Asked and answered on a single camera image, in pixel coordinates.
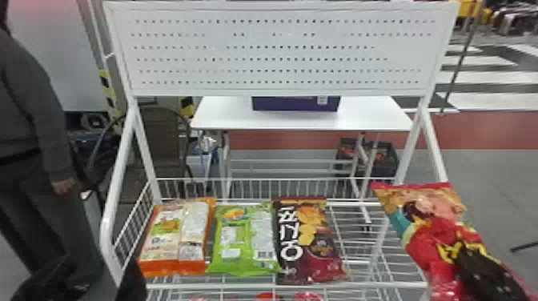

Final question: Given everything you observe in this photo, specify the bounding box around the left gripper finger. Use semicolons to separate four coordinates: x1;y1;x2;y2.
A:
114;258;148;301

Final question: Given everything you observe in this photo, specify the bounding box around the orange snack packet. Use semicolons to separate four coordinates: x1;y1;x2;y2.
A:
137;197;218;279

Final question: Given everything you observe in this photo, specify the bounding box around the green snack packet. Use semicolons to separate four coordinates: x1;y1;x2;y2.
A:
206;202;282;278

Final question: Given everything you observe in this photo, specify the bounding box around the dark red snack packet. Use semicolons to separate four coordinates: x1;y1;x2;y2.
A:
271;197;350;287

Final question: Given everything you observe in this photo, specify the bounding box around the person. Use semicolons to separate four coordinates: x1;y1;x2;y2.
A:
0;0;107;301

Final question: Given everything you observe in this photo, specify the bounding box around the blue box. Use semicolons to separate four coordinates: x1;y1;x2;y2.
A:
251;96;342;113

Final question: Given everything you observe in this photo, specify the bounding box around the black crate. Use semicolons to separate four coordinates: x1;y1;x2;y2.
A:
335;137;399;179

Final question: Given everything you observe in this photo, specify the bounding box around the white side table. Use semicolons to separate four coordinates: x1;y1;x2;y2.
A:
190;95;416;199

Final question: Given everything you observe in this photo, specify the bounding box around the black cable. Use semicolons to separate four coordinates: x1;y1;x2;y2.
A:
85;112;128;188

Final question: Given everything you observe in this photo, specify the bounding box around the yellow black striped post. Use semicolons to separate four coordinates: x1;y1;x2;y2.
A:
179;97;197;119
98;68;118;119

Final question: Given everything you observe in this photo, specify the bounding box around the white wire rack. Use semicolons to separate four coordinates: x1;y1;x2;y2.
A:
99;0;461;301

